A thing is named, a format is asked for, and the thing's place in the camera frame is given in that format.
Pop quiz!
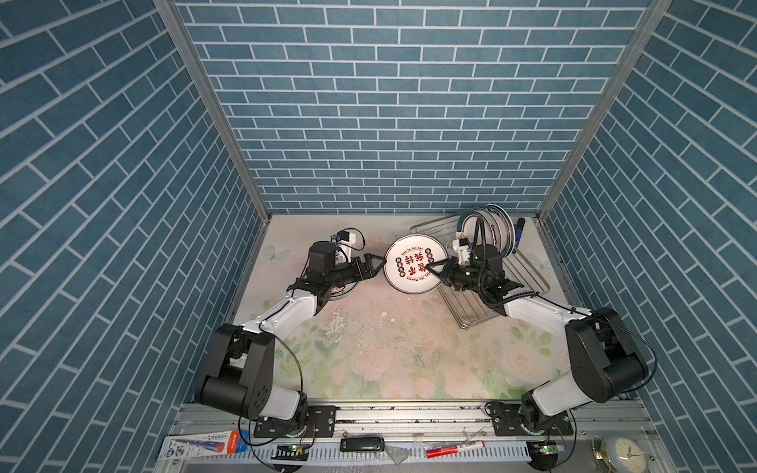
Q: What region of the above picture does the rearmost plate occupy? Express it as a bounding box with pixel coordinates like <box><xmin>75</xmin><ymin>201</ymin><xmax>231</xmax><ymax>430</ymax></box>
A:
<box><xmin>329</xmin><ymin>280</ymin><xmax>359</xmax><ymax>300</ymax></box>

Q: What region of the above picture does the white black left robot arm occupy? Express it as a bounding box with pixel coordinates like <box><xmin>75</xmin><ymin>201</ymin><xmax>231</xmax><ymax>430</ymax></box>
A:
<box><xmin>194</xmin><ymin>253</ymin><xmax>386</xmax><ymax>436</ymax></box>

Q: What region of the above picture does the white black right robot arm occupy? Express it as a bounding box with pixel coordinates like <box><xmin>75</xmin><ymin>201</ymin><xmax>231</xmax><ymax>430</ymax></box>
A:
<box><xmin>425</xmin><ymin>246</ymin><xmax>654</xmax><ymax>435</ymax></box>

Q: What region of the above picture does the black rectangular device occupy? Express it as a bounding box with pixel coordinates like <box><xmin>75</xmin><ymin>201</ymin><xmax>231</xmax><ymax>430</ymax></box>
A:
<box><xmin>339</xmin><ymin>436</ymin><xmax>386</xmax><ymax>453</ymax></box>

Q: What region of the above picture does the left green circuit board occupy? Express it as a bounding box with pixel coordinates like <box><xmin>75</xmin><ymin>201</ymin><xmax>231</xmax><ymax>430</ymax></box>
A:
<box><xmin>271</xmin><ymin>445</ymin><xmax>311</xmax><ymax>464</ymax></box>

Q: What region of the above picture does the green circuit board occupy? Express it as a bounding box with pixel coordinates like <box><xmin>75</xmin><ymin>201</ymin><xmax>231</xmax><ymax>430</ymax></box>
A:
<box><xmin>526</xmin><ymin>441</ymin><xmax>565</xmax><ymax>462</ymax></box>
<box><xmin>271</xmin><ymin>445</ymin><xmax>311</xmax><ymax>464</ymax></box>

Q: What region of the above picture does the red marker pen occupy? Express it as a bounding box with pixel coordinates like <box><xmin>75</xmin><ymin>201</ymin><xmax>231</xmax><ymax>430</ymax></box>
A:
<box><xmin>426</xmin><ymin>441</ymin><xmax>486</xmax><ymax>459</ymax></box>

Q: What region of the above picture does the white toothpaste box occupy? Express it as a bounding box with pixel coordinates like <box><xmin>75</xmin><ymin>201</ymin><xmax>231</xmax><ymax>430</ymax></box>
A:
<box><xmin>158</xmin><ymin>430</ymin><xmax>248</xmax><ymax>461</ymax></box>

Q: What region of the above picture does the right green circuit board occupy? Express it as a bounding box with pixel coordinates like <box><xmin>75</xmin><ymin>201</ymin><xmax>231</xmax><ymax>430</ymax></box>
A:
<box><xmin>526</xmin><ymin>441</ymin><xmax>565</xmax><ymax>462</ymax></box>

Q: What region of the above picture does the white analog clock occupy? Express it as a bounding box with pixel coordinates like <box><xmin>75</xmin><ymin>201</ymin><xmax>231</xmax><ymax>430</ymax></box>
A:
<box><xmin>591</xmin><ymin>436</ymin><xmax>649</xmax><ymax>473</ymax></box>

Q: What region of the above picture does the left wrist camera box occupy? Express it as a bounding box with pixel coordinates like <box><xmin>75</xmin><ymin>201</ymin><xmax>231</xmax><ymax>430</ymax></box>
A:
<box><xmin>307</xmin><ymin>240</ymin><xmax>337</xmax><ymax>274</ymax></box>

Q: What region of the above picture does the chrome wire dish rack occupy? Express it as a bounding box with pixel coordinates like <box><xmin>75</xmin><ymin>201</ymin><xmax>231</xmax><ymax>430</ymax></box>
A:
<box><xmin>410</xmin><ymin>204</ymin><xmax>550</xmax><ymax>330</ymax></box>

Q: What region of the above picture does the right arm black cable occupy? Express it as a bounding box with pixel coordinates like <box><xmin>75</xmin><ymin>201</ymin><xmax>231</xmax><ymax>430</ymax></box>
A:
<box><xmin>466</xmin><ymin>206</ymin><xmax>658</xmax><ymax>468</ymax></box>

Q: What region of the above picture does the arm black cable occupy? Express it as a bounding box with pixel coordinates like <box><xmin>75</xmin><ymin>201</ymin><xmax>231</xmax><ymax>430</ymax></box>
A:
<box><xmin>235</xmin><ymin>227</ymin><xmax>368</xmax><ymax>473</ymax></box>
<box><xmin>466</xmin><ymin>206</ymin><xmax>658</xmax><ymax>468</ymax></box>

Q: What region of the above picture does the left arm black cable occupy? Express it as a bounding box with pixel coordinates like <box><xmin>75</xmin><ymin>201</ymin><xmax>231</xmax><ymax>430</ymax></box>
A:
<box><xmin>235</xmin><ymin>227</ymin><xmax>368</xmax><ymax>473</ymax></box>

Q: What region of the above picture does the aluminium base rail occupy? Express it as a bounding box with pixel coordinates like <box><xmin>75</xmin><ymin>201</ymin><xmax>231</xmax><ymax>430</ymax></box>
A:
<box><xmin>156</xmin><ymin>400</ymin><xmax>674</xmax><ymax>472</ymax></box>

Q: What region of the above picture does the aluminium corner frame post right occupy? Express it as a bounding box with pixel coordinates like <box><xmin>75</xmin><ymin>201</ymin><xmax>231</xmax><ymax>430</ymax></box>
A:
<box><xmin>536</xmin><ymin>0</ymin><xmax>675</xmax><ymax>223</ymax></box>

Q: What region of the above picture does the aluminium corner frame post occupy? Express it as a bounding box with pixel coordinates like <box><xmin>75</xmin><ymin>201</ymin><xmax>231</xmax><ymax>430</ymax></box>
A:
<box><xmin>536</xmin><ymin>0</ymin><xmax>675</xmax><ymax>223</ymax></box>
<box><xmin>152</xmin><ymin>0</ymin><xmax>273</xmax><ymax>223</ymax></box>

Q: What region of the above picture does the aluminium corner frame post left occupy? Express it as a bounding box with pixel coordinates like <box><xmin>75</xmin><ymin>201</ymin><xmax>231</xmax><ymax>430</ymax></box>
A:
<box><xmin>152</xmin><ymin>0</ymin><xmax>273</xmax><ymax>223</ymax></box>

